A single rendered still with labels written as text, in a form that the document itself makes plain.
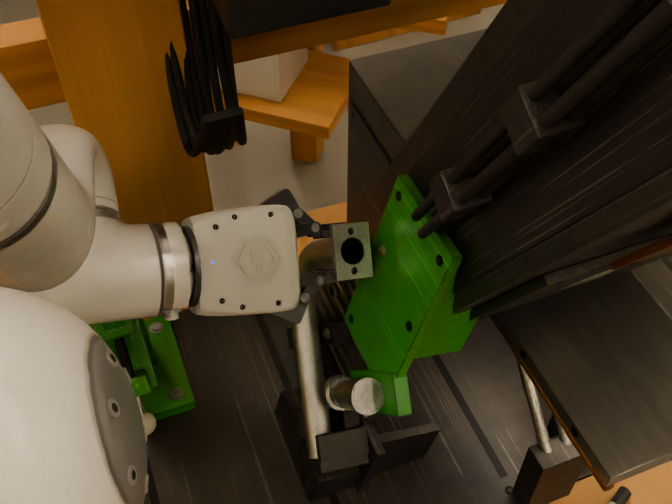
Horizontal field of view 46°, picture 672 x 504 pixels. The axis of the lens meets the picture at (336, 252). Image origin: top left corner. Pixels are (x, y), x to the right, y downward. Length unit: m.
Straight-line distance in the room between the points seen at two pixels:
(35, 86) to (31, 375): 0.80
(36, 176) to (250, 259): 0.33
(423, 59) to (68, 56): 0.40
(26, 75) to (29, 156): 0.59
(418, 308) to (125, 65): 0.42
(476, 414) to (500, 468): 0.08
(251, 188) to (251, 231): 1.87
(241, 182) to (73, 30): 1.78
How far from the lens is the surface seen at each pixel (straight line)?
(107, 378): 0.25
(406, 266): 0.75
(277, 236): 0.74
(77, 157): 0.60
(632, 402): 0.81
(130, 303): 0.69
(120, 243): 0.69
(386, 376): 0.81
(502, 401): 1.05
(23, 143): 0.41
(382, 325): 0.81
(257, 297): 0.73
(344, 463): 0.91
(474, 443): 1.01
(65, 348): 0.24
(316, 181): 2.60
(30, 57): 1.00
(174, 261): 0.69
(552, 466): 0.90
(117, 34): 0.89
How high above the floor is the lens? 1.78
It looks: 48 degrees down
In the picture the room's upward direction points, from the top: straight up
